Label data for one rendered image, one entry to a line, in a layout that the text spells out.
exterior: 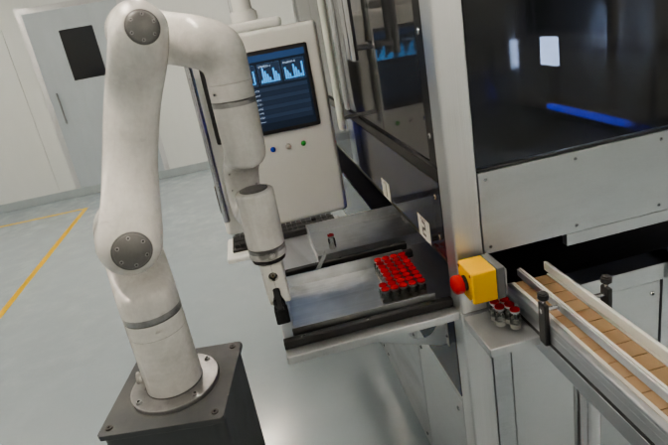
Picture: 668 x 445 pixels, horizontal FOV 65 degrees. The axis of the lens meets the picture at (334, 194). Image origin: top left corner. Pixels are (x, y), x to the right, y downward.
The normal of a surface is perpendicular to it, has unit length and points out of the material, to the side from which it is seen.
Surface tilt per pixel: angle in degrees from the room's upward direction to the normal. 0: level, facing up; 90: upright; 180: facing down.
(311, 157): 90
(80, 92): 90
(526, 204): 90
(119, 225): 62
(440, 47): 90
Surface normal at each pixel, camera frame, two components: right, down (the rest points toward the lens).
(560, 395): 0.19, 0.29
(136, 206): 0.48, -0.25
